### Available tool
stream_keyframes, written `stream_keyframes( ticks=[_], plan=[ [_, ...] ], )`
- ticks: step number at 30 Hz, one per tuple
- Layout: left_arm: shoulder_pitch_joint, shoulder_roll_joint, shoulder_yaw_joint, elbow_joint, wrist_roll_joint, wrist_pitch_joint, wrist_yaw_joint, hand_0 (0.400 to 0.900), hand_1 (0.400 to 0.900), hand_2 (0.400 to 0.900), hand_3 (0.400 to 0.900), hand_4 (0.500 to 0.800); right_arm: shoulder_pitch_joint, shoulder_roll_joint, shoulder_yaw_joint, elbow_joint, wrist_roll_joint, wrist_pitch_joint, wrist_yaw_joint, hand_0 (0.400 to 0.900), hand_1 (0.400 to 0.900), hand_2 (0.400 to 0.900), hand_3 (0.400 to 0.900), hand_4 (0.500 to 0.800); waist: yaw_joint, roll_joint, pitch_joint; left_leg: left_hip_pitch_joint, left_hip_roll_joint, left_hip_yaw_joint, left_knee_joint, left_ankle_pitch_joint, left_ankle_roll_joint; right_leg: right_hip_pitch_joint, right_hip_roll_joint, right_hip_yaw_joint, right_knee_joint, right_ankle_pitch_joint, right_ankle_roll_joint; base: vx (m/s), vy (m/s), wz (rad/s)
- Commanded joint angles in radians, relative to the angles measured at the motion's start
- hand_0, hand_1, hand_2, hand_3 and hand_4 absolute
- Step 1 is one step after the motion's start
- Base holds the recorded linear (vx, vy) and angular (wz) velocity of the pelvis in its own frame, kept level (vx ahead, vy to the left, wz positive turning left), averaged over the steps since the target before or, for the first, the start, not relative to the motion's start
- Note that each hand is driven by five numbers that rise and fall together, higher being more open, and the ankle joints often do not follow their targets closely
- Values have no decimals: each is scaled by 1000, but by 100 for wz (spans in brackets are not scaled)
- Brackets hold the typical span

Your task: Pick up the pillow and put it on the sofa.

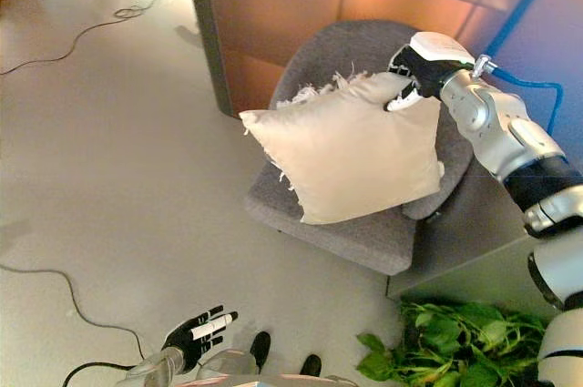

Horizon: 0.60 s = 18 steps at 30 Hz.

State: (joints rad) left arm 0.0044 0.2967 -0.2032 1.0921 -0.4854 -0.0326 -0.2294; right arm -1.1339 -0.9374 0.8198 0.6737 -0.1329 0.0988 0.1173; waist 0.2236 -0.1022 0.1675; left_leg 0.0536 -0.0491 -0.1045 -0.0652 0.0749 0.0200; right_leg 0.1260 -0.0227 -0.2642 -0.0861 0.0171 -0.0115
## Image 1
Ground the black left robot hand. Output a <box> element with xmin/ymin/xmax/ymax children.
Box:
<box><xmin>160</xmin><ymin>305</ymin><xmax>240</xmax><ymax>368</ymax></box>

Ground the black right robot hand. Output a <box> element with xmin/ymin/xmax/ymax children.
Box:
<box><xmin>384</xmin><ymin>31</ymin><xmax>476</xmax><ymax>113</ymax></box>

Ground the cream fringed square pillow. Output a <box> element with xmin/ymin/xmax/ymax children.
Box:
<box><xmin>238</xmin><ymin>62</ymin><xmax>446</xmax><ymax>226</ymax></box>

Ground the black left robot foot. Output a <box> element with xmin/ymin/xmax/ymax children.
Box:
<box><xmin>249</xmin><ymin>331</ymin><xmax>272</xmax><ymax>369</ymax></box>

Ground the grey fabric tub armchair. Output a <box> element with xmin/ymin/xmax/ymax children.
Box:
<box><xmin>243</xmin><ymin>18</ymin><xmax>477</xmax><ymax>277</ymax></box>

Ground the green leafy potted plant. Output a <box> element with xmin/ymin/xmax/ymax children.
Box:
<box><xmin>355</xmin><ymin>299</ymin><xmax>555</xmax><ymax>387</ymax></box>

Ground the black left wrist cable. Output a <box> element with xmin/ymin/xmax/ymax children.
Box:
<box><xmin>61</xmin><ymin>361</ymin><xmax>138</xmax><ymax>387</ymax></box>

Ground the blue right wrist cable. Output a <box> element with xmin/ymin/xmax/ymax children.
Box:
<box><xmin>471</xmin><ymin>53</ymin><xmax>567</xmax><ymax>137</ymax></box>

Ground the grey metal partition post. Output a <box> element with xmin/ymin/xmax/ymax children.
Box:
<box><xmin>484</xmin><ymin>0</ymin><xmax>570</xmax><ymax>56</ymax></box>
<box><xmin>183</xmin><ymin>0</ymin><xmax>234</xmax><ymax>117</ymax></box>

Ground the thin black coiled floor cable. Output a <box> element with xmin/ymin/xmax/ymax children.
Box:
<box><xmin>0</xmin><ymin>0</ymin><xmax>189</xmax><ymax>76</ymax></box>

